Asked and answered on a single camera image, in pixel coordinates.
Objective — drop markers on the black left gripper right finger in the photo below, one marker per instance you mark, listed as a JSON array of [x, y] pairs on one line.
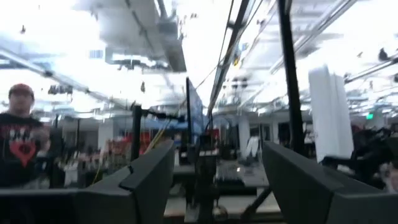
[[311, 193]]

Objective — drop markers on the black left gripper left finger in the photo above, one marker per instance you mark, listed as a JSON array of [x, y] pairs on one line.
[[124, 199]]

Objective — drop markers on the grey desk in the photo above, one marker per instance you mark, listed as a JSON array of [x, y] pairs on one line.
[[252, 177]]

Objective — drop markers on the black monitor pole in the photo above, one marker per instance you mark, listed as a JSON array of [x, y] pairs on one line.
[[136, 133]]

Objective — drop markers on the white hanging panel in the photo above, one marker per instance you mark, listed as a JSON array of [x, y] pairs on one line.
[[329, 115]]

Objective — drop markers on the backlit computer keyboard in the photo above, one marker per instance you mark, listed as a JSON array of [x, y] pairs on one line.
[[228, 172]]

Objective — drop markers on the green exit sign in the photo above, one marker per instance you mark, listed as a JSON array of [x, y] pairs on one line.
[[369, 116]]

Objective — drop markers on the black computer monitor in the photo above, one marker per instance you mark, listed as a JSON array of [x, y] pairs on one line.
[[195, 112]]

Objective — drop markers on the person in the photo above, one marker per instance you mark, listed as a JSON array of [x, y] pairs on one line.
[[18, 146]]

